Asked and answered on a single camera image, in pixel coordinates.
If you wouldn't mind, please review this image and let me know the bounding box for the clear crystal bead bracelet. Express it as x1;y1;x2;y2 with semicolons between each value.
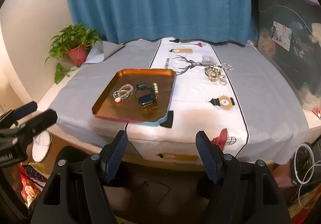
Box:
113;83;134;103

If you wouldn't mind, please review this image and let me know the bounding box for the dark green smartwatch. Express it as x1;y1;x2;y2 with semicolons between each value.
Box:
134;84;156;106

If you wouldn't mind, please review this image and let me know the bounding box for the white deer print runner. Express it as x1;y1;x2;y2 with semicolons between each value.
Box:
127;37;249;164

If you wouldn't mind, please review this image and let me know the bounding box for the orange metal tray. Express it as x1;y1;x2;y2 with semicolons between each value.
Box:
92;69;176;126

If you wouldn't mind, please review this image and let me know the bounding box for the grey tablecloth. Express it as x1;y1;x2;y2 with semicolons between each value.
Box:
39;38;309;164

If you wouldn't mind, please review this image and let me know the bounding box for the green potted plant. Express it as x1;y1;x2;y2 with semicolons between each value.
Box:
44;23;102;85

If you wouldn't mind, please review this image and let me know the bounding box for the blue curtain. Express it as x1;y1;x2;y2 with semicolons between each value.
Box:
67;0;258;45

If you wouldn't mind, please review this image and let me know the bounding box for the yellow amber bead bracelet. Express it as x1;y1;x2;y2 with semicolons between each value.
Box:
204;64;228;86

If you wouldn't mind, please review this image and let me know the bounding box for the white cable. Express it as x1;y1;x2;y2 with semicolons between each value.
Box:
293;142;321;208

